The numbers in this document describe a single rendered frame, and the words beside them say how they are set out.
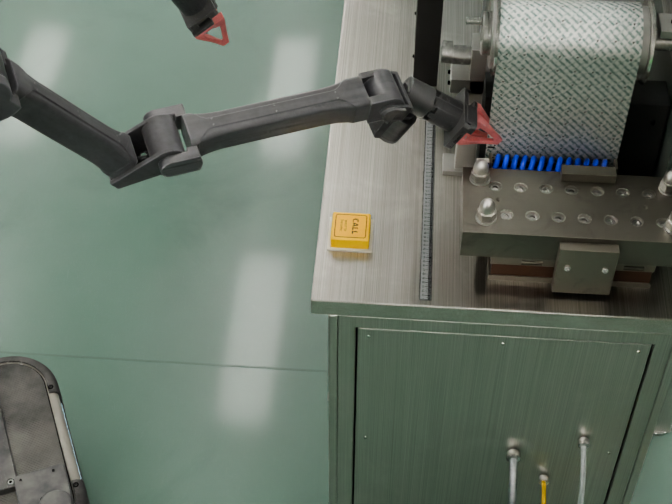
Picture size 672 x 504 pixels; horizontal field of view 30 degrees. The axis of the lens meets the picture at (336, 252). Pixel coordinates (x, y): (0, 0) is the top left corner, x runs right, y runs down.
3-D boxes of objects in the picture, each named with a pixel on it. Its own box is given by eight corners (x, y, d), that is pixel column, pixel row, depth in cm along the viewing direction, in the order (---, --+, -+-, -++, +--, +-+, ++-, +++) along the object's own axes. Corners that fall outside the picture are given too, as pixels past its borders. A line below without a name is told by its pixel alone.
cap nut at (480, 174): (469, 171, 223) (471, 152, 219) (490, 172, 222) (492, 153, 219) (469, 185, 220) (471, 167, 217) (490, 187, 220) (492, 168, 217)
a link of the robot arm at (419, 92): (407, 89, 213) (409, 67, 216) (385, 114, 217) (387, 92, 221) (441, 106, 215) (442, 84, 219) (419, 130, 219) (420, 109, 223)
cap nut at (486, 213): (475, 210, 216) (477, 191, 213) (496, 211, 216) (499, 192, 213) (475, 225, 214) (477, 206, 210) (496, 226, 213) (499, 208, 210)
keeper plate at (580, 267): (551, 283, 221) (559, 241, 213) (608, 286, 220) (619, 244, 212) (551, 294, 219) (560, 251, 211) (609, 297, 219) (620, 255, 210)
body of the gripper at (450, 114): (452, 152, 219) (416, 134, 217) (452, 113, 226) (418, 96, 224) (473, 129, 215) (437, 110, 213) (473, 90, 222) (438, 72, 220)
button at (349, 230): (333, 220, 232) (333, 211, 231) (370, 222, 232) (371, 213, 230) (330, 248, 228) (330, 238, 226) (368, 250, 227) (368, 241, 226)
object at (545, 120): (484, 159, 227) (494, 79, 214) (615, 165, 226) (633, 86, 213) (484, 160, 227) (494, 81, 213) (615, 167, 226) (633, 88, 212)
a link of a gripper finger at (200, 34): (233, 19, 248) (207, -11, 241) (243, 40, 243) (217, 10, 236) (205, 38, 249) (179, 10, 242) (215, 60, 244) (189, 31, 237)
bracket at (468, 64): (440, 157, 244) (451, 31, 221) (473, 159, 244) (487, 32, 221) (439, 175, 241) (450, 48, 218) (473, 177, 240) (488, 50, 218)
